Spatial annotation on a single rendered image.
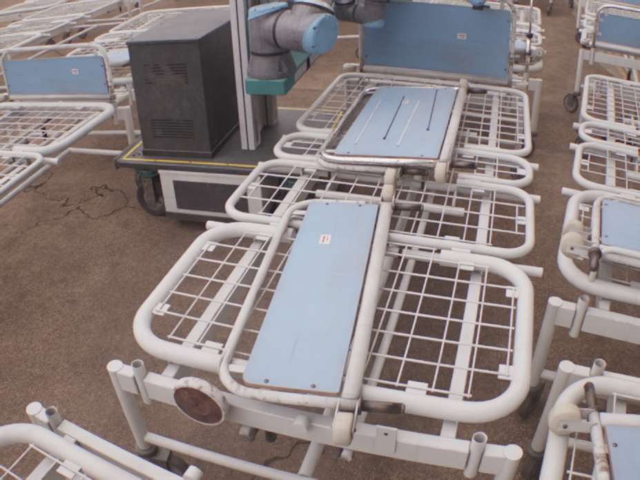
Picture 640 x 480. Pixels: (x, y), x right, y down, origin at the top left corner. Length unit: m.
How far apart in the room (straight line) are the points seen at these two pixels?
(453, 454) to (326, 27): 1.46
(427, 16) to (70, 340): 2.04
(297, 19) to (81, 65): 1.25
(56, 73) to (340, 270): 2.05
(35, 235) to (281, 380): 1.96
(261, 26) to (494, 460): 1.63
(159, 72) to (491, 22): 1.47
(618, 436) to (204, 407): 0.79
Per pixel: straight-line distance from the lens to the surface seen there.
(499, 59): 2.79
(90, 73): 2.91
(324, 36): 2.07
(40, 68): 3.12
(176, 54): 2.37
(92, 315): 2.27
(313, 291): 1.34
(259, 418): 1.21
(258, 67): 2.20
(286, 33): 2.09
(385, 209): 1.61
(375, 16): 2.46
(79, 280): 2.48
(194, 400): 1.19
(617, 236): 1.57
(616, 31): 3.97
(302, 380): 1.13
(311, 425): 1.17
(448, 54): 2.80
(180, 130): 2.48
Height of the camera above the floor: 1.36
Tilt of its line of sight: 33 degrees down
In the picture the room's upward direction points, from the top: 2 degrees counter-clockwise
